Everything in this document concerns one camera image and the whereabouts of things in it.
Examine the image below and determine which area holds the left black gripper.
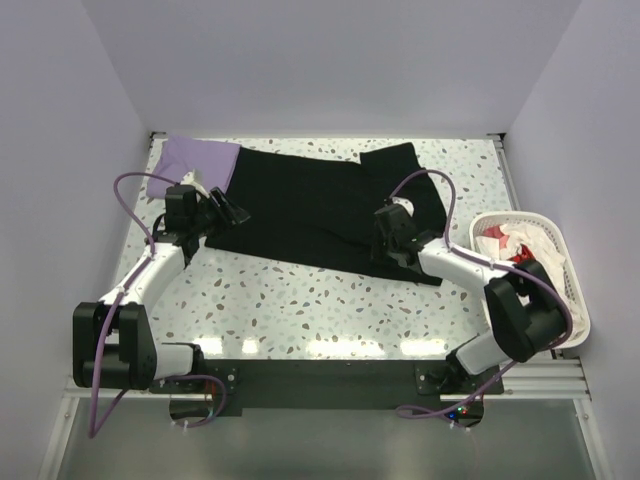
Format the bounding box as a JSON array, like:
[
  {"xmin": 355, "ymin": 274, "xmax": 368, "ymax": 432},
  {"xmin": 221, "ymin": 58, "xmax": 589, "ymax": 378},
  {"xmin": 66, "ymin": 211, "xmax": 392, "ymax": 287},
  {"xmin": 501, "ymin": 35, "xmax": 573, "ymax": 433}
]
[{"xmin": 190, "ymin": 187, "xmax": 249, "ymax": 242}]

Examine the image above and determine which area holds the folded purple t shirt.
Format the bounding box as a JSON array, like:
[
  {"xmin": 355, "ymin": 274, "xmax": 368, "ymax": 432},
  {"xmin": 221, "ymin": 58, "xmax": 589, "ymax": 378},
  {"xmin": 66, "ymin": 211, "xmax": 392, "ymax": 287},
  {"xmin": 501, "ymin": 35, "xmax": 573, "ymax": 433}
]
[{"xmin": 153, "ymin": 136, "xmax": 241, "ymax": 192}]

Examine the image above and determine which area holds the white red print t shirt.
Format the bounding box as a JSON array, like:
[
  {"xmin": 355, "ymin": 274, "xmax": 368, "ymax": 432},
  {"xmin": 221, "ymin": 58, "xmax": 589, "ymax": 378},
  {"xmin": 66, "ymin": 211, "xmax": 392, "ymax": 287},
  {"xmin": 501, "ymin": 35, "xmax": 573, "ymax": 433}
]
[{"xmin": 475, "ymin": 223, "xmax": 585, "ymax": 340}]

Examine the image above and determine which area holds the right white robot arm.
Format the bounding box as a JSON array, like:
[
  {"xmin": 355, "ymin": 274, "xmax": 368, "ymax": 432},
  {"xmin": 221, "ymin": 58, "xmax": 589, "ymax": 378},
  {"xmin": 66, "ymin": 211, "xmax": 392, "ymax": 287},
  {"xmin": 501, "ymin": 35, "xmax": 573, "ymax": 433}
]
[{"xmin": 371, "ymin": 201, "xmax": 573, "ymax": 393}]

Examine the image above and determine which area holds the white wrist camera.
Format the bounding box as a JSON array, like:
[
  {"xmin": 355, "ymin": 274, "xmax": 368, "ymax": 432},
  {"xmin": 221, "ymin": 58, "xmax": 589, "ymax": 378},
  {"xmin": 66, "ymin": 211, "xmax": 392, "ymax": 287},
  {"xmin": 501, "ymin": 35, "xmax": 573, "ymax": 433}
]
[
  {"xmin": 391, "ymin": 197, "xmax": 415, "ymax": 216},
  {"xmin": 181, "ymin": 170, "xmax": 207, "ymax": 194}
]

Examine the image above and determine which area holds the aluminium frame rail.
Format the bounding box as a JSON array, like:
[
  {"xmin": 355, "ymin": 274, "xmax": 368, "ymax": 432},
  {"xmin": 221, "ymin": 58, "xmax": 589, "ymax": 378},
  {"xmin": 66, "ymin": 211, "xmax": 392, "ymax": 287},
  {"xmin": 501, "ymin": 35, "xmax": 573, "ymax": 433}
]
[{"xmin": 63, "ymin": 358, "xmax": 591, "ymax": 400}]

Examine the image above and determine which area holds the white laundry basket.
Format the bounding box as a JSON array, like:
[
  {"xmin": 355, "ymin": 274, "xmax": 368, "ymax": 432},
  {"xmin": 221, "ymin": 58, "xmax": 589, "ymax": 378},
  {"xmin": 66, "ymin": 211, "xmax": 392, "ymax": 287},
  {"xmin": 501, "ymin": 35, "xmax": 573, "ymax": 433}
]
[{"xmin": 469, "ymin": 211, "xmax": 591, "ymax": 349}]

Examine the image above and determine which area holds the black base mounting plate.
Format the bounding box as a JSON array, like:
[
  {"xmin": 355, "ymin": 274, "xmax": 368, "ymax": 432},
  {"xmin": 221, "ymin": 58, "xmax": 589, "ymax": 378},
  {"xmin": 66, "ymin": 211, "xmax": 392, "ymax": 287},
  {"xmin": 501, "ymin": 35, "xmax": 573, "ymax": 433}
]
[{"xmin": 150, "ymin": 359, "xmax": 504, "ymax": 418}]

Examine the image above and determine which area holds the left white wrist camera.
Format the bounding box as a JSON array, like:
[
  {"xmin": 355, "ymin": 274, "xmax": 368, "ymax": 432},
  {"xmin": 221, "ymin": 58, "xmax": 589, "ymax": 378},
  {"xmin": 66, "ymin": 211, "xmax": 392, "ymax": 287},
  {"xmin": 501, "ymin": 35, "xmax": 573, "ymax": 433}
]
[{"xmin": 181, "ymin": 170, "xmax": 207, "ymax": 194}]

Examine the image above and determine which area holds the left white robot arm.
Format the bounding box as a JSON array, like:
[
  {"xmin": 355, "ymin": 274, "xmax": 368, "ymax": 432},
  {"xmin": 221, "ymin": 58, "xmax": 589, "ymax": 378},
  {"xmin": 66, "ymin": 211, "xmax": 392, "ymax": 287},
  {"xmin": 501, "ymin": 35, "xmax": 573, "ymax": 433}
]
[{"xmin": 72, "ymin": 185, "xmax": 250, "ymax": 392}]

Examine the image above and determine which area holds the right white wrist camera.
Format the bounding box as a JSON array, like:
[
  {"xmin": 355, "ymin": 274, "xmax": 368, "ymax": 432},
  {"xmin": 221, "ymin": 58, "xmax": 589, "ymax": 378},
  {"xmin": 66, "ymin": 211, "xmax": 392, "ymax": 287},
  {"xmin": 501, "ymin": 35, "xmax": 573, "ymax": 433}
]
[{"xmin": 391, "ymin": 197, "xmax": 415, "ymax": 216}]

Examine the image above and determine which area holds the black t shirt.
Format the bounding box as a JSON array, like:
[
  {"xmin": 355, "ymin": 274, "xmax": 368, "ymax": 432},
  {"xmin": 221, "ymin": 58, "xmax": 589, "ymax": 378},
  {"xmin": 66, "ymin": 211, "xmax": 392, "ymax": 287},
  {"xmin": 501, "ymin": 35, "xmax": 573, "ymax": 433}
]
[{"xmin": 205, "ymin": 143, "xmax": 446, "ymax": 286}]

